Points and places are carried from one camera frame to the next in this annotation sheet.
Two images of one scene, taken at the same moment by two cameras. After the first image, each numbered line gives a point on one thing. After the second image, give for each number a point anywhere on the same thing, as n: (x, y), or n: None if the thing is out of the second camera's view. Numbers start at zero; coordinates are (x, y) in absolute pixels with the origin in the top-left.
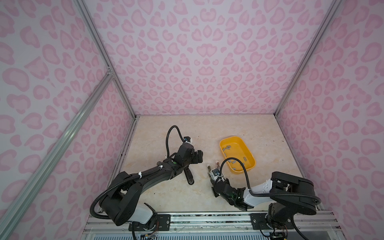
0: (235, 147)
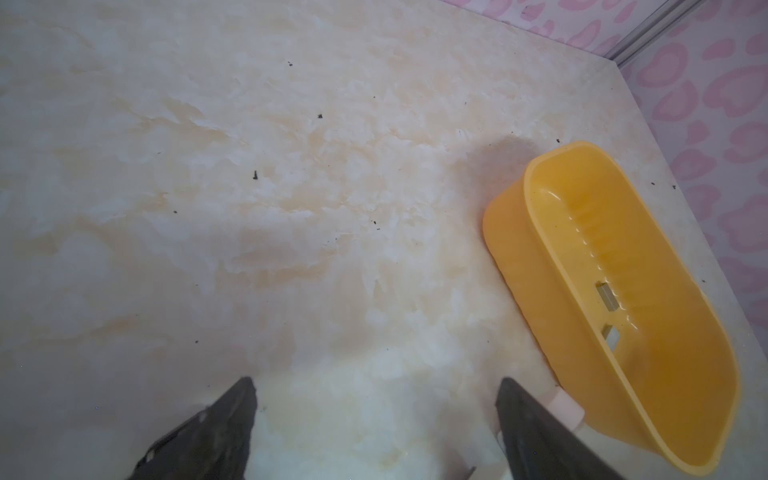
0: (573, 218)
